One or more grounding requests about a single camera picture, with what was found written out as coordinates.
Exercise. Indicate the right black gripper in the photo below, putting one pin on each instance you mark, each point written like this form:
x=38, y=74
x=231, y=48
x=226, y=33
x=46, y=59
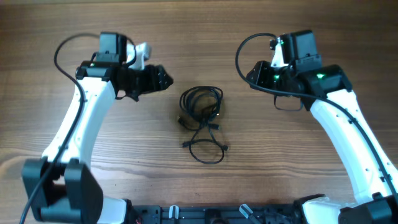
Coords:
x=262, y=70

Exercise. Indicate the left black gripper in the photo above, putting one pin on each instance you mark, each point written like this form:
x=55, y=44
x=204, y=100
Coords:
x=152, y=80

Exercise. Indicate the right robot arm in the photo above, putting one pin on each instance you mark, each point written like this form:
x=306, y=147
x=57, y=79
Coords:
x=325, y=91

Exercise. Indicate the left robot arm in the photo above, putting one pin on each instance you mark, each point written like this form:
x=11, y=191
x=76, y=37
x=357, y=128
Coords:
x=59, y=185

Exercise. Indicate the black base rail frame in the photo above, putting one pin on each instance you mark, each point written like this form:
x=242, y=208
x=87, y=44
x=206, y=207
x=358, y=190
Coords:
x=268, y=214

